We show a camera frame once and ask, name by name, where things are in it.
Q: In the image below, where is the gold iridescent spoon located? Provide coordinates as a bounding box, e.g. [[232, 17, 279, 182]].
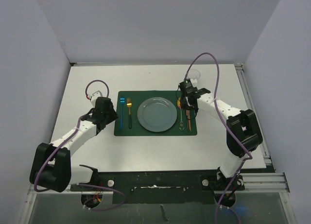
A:
[[177, 98, 184, 131]]

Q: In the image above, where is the copper knife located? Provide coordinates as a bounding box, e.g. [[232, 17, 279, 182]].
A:
[[186, 110, 191, 132]]

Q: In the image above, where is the clear plastic cup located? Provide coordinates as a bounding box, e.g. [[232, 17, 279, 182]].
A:
[[187, 69, 201, 80]]

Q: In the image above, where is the blue plastic spoon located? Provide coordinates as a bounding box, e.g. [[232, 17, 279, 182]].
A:
[[120, 97, 125, 130]]

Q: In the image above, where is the dark green placemat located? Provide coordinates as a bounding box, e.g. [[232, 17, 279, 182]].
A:
[[114, 90, 197, 137]]

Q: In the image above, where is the gold fork green handle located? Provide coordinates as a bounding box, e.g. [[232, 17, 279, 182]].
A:
[[126, 98, 132, 129]]

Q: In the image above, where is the teal round plate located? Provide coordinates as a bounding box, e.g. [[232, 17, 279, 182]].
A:
[[137, 97, 177, 133]]

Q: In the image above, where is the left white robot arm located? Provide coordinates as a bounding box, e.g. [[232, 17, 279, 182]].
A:
[[29, 97, 118, 192]]

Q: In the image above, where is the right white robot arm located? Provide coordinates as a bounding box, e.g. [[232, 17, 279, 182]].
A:
[[178, 79, 263, 190]]

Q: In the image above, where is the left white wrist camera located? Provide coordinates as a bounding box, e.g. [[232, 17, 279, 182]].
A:
[[87, 90, 103, 105]]

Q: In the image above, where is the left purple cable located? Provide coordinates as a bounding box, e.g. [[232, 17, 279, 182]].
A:
[[33, 79, 127, 212]]

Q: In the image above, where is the purple cable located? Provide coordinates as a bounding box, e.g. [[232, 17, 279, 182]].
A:
[[33, 79, 127, 212], [184, 52, 253, 224]]

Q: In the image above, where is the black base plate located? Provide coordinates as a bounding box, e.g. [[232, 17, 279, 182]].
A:
[[70, 170, 245, 207]]

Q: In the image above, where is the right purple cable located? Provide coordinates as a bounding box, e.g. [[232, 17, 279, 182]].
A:
[[184, 52, 253, 224]]

